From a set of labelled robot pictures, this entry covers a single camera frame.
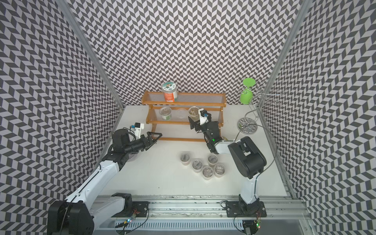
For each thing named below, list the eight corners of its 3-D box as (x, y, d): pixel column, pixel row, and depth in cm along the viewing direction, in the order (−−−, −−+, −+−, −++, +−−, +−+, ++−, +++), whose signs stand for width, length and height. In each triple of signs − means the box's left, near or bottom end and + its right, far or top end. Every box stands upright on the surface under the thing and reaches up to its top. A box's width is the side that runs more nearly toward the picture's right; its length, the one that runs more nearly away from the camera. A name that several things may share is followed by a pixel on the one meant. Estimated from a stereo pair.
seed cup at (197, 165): (191, 170, 87) (190, 167, 83) (194, 162, 91) (194, 158, 86) (200, 174, 86) (200, 171, 81) (203, 165, 89) (204, 161, 85)
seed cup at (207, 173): (202, 180, 84) (202, 176, 79) (201, 170, 88) (202, 166, 83) (213, 180, 84) (214, 176, 79) (212, 170, 88) (213, 166, 83)
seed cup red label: (181, 165, 89) (180, 161, 84) (181, 158, 93) (180, 153, 87) (190, 165, 89) (190, 161, 84) (190, 158, 93) (190, 153, 87)
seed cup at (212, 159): (210, 168, 87) (210, 164, 83) (206, 160, 91) (207, 156, 87) (218, 165, 89) (219, 161, 85) (214, 157, 92) (215, 153, 88)
